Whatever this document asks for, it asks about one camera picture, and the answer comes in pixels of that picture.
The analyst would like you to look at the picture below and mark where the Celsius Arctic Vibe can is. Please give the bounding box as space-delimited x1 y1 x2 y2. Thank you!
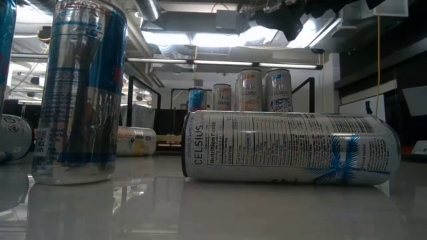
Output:
264 68 294 113

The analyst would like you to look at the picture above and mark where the Celsius can with pineapple print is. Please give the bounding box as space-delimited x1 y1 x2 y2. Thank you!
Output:
234 68 264 113

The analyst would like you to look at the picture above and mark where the white and orange Celsius can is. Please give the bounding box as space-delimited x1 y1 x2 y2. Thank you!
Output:
115 125 157 157
211 83 233 111

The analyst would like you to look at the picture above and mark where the small silver blue Red Bull can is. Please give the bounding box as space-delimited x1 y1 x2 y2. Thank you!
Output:
31 0 129 186
187 88 207 113
0 0 17 116

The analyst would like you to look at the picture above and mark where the grey ceiling box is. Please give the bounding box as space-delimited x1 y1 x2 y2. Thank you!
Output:
215 9 241 34

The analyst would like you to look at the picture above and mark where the long ceiling light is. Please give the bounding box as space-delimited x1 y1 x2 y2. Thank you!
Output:
125 57 324 71

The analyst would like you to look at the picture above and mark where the Celsius can with blue palm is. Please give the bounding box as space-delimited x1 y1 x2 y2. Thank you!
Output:
181 109 402 187

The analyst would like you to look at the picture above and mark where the white paper sheet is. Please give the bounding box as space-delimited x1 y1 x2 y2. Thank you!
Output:
402 85 427 117

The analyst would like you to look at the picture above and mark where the small white box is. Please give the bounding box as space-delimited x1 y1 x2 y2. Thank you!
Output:
410 139 427 155

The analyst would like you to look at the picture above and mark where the round black ceiling fixture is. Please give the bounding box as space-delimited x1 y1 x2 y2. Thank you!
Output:
37 25 55 43

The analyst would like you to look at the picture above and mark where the tall silver can blue band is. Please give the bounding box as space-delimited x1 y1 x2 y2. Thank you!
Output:
0 113 33 164

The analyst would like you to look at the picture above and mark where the white wall cabinet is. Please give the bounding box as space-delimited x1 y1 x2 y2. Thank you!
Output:
343 0 410 19

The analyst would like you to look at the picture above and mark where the silver ceiling duct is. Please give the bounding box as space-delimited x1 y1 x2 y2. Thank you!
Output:
133 0 163 23

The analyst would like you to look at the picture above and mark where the wooden shelf with black frame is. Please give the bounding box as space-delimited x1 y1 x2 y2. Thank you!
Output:
125 75 316 149

